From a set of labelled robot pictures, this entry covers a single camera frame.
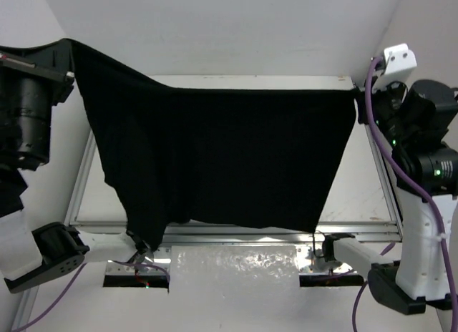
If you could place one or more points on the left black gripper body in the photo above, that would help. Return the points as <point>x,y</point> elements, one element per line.
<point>50,65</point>

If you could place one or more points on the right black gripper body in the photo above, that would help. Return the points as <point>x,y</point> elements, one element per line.
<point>386,101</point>

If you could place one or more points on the black t-shirt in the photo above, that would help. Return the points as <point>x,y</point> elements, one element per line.
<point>254,158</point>

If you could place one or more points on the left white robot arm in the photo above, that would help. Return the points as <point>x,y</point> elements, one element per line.
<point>30,258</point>

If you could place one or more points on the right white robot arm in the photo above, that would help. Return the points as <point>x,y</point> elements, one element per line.
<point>427,191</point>

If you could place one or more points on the aluminium frame rail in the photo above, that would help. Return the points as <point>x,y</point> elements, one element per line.
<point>224,278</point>

